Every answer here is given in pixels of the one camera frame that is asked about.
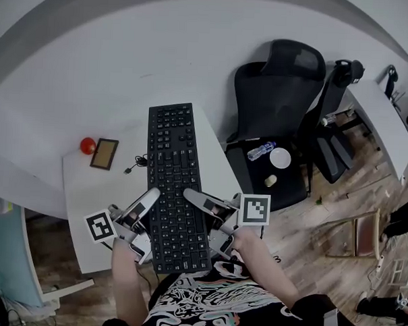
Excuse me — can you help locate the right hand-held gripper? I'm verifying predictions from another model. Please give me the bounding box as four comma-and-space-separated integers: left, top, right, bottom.
180, 187, 272, 263

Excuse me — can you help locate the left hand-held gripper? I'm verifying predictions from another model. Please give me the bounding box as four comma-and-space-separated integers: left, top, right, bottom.
82, 184, 162, 267

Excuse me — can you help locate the black keyboard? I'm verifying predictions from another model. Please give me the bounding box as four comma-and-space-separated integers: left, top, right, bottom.
141, 101, 219, 277

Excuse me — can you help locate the person's right forearm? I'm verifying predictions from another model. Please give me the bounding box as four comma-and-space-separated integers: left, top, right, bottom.
229, 223, 303, 312

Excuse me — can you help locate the person's left forearm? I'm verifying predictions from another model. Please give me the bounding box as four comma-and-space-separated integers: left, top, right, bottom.
108, 238, 154, 326

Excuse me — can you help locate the white round lid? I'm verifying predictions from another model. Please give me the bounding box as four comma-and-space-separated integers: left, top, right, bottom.
268, 146, 293, 170

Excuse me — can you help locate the clear plastic water bottle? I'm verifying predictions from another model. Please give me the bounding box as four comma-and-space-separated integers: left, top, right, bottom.
246, 139, 277, 163

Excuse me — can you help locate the white desk leg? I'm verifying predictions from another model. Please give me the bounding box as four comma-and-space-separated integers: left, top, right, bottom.
15, 205, 98, 311

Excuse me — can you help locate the dark framed cork board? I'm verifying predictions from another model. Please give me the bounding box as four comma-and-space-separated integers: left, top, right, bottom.
89, 137, 120, 172

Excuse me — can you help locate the red ball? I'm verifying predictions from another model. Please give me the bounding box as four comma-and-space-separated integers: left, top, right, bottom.
80, 137, 98, 155

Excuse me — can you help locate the light blue table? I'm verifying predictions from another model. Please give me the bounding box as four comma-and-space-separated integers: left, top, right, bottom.
0, 196, 49, 308

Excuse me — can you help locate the person's black patterned shirt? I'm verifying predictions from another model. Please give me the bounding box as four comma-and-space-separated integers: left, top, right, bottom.
98, 255, 343, 326

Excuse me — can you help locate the wooden chair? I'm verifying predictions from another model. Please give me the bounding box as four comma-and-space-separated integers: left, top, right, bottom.
316, 205, 386, 263

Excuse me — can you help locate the black USB cable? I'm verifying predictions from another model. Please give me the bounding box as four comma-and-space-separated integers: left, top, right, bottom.
123, 152, 149, 177

